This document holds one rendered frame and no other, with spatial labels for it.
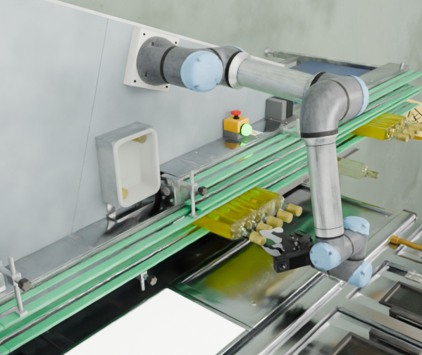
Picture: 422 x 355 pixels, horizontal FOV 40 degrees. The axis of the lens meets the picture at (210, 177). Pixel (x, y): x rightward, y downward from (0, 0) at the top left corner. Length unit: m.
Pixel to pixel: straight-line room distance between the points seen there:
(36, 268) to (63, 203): 0.21
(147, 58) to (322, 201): 0.68
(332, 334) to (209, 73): 0.83
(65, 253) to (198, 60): 0.67
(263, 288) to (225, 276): 0.14
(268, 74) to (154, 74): 0.34
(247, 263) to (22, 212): 0.75
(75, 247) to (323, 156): 0.77
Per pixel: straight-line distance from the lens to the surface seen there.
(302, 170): 2.41
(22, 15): 1.61
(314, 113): 1.48
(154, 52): 1.79
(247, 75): 1.75
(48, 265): 1.71
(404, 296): 1.97
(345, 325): 1.81
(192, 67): 1.68
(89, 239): 1.80
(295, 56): 3.53
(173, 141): 2.05
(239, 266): 1.96
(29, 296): 1.64
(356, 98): 1.58
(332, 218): 1.54
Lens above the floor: 2.11
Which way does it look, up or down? 37 degrees down
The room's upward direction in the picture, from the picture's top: 109 degrees clockwise
